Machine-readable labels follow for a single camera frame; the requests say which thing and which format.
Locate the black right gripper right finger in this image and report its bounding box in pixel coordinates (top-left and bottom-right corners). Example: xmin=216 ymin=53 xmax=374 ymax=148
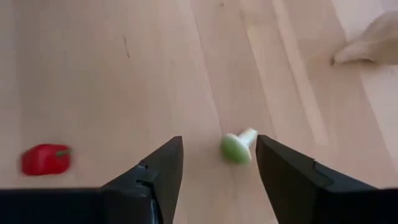
xmin=256 ymin=134 xmax=379 ymax=224

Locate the small green mushroom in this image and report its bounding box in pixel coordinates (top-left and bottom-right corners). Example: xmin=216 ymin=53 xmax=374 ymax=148
xmin=220 ymin=127 xmax=259 ymax=166

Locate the small red pepper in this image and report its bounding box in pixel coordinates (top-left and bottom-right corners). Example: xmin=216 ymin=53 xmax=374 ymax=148
xmin=21 ymin=142 xmax=73 ymax=177

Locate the white garlic bulb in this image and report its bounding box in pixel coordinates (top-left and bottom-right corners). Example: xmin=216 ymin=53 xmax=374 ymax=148
xmin=331 ymin=11 xmax=398 ymax=66

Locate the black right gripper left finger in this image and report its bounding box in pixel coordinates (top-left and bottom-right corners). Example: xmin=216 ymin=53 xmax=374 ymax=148
xmin=103 ymin=135 xmax=185 ymax=224

